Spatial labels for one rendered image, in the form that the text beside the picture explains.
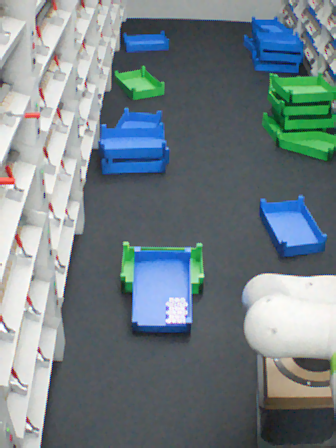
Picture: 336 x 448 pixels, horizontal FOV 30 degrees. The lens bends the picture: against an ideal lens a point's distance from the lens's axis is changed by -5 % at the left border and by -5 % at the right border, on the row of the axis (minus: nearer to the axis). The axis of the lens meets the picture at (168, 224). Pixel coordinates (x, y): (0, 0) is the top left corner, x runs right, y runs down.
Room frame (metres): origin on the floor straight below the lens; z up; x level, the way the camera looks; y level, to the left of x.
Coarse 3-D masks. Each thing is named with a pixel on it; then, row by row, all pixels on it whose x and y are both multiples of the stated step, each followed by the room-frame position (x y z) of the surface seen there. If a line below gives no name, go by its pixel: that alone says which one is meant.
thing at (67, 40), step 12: (72, 12) 2.10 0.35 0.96; (72, 24) 2.09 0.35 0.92; (72, 36) 2.08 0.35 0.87; (72, 48) 2.08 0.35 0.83; (72, 72) 2.08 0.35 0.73; (72, 84) 2.08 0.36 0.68; (72, 96) 2.08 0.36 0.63; (72, 120) 2.08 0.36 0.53; (72, 132) 2.08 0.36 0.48; (72, 144) 2.08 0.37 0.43; (72, 180) 2.08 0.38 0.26; (84, 216) 2.17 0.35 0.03
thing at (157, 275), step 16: (144, 256) 1.81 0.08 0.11; (160, 256) 1.81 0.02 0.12; (176, 256) 1.81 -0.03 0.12; (144, 272) 1.77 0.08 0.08; (160, 272) 1.77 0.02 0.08; (176, 272) 1.77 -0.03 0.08; (144, 288) 1.70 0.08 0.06; (160, 288) 1.70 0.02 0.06; (176, 288) 1.71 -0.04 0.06; (144, 304) 1.64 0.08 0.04; (160, 304) 1.64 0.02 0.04; (144, 320) 1.58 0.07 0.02; (160, 320) 1.58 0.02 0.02
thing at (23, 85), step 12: (0, 72) 1.38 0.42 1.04; (12, 72) 1.38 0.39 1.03; (0, 84) 1.36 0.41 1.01; (12, 84) 1.36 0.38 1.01; (24, 84) 1.38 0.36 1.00; (12, 96) 1.35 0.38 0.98; (24, 96) 1.37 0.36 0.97; (12, 108) 1.29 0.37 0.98; (24, 108) 1.31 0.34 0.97; (0, 132) 1.18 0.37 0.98; (12, 132) 1.19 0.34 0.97; (0, 144) 1.13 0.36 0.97; (0, 156) 1.09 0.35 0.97; (0, 168) 1.08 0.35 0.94
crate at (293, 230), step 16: (272, 208) 2.26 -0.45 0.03; (288, 208) 2.28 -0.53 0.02; (304, 208) 2.25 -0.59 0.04; (272, 224) 2.18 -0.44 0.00; (288, 224) 2.18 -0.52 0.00; (304, 224) 2.18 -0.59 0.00; (272, 240) 2.07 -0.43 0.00; (288, 240) 2.07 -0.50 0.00; (304, 240) 2.07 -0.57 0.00; (320, 240) 2.02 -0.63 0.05; (288, 256) 1.97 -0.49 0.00
